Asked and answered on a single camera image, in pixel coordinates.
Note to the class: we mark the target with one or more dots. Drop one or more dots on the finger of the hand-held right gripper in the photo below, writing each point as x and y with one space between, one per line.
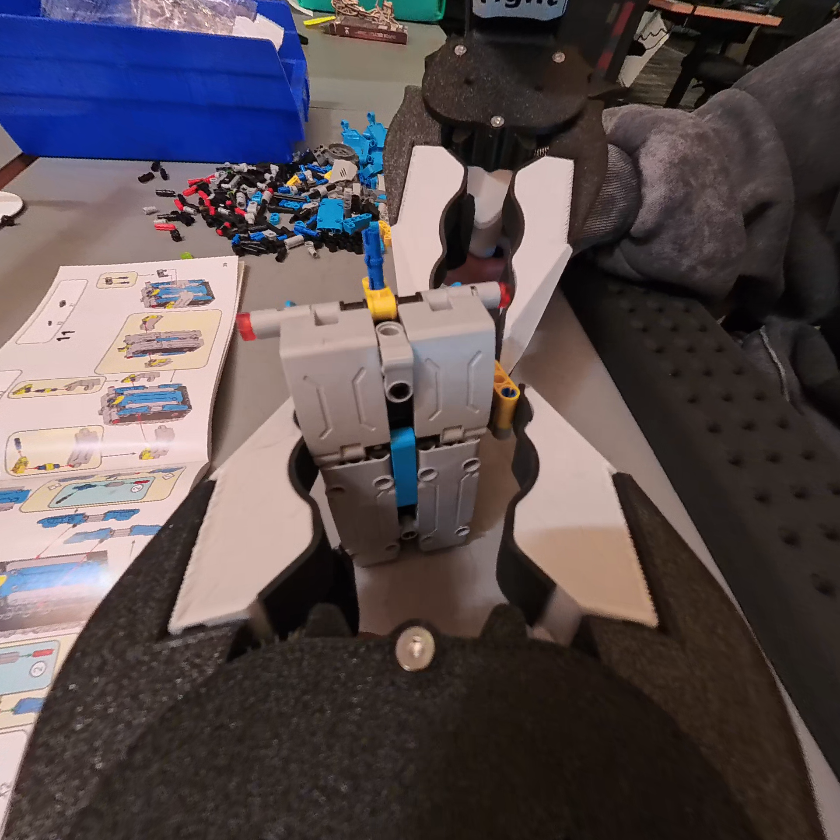
545 223
420 210

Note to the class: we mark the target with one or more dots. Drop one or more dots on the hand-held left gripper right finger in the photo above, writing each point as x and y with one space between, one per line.
578 538

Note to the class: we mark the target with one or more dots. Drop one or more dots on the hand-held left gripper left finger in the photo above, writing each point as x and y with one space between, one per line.
243 551

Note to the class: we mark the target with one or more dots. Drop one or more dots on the pile of small toy bricks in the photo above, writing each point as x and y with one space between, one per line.
276 197

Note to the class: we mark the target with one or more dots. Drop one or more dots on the yellow toy brick connector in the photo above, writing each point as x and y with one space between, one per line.
505 390

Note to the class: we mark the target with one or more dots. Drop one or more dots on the brick instruction booklet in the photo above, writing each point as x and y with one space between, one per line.
105 433

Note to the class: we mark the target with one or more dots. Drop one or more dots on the grey blue toy brick assembly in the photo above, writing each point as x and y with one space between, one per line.
355 394

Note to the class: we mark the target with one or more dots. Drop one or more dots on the person's right forearm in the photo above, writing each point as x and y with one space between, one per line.
709 171

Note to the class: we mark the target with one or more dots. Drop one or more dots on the grey desk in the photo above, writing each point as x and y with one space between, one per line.
263 394

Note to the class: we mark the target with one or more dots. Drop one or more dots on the white desk stand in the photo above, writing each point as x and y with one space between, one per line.
8 208

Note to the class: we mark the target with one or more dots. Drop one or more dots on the small brown wooden model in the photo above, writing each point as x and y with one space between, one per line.
368 24

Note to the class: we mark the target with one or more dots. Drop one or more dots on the blue plastic bin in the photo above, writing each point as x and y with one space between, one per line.
145 92

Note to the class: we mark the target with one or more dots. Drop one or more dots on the clear plastic bags of bricks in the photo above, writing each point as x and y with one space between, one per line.
158 13

